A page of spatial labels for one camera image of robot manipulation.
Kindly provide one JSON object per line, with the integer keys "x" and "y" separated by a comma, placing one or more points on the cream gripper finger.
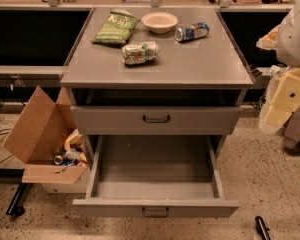
{"x": 287, "y": 95}
{"x": 272, "y": 118}

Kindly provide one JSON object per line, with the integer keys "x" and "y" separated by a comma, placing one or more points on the crushed 7up can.
{"x": 140, "y": 53}

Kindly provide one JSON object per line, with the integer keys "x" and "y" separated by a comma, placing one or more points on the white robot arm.
{"x": 284, "y": 39}

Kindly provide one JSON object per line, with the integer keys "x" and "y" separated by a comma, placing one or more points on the blue pepsi can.
{"x": 192, "y": 32}

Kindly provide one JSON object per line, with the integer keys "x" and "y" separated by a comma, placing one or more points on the grey drawer cabinet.
{"x": 203, "y": 73}

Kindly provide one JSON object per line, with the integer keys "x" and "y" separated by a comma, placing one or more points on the open grey middle drawer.
{"x": 155, "y": 177}

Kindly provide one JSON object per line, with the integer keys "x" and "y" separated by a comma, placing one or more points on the closed grey top drawer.
{"x": 149, "y": 120}

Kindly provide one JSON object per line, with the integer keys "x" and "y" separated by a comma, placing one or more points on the small can in box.
{"x": 59, "y": 159}

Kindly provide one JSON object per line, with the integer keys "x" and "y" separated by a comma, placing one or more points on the black tool on floor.
{"x": 262, "y": 228}

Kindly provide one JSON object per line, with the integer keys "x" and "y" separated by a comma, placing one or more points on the white paper bowl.
{"x": 159, "y": 22}

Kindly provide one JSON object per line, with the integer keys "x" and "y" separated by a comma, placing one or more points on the green chip bag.
{"x": 117, "y": 28}

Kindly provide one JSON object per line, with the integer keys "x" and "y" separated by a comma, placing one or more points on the open cardboard box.
{"x": 39, "y": 134}

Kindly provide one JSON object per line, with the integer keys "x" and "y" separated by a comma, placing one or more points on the black floor stand leg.
{"x": 14, "y": 176}

